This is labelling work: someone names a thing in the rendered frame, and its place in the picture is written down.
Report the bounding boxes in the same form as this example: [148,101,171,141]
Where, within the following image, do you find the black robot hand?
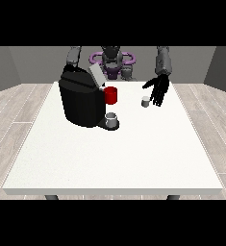
[141,73,170,108]

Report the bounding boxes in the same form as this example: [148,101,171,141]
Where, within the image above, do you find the small grey coffee pod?
[140,95,151,109]

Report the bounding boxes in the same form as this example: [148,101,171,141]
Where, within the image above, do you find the red pod holder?
[104,86,118,106]

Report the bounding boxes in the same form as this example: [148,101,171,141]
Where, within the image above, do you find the pale grey machine lid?
[88,62,107,88]

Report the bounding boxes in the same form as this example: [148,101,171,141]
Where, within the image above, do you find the black coffee machine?
[58,63,120,132]

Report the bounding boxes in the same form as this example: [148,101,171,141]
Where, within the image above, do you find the grey robot trunk purple rings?
[88,46,138,82]

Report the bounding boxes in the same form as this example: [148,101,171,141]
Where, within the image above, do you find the small grey cup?
[105,111,118,129]

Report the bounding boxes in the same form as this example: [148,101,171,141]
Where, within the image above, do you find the dark table leg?
[44,194,60,201]
[165,194,181,201]

